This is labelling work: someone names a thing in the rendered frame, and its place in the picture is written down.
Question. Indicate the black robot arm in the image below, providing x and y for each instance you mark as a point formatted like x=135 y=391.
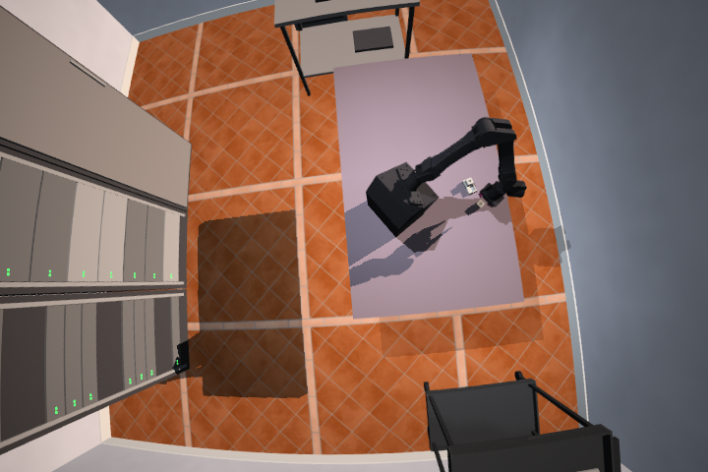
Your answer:
x=483 y=134

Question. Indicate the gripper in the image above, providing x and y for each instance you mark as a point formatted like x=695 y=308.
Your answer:
x=488 y=196

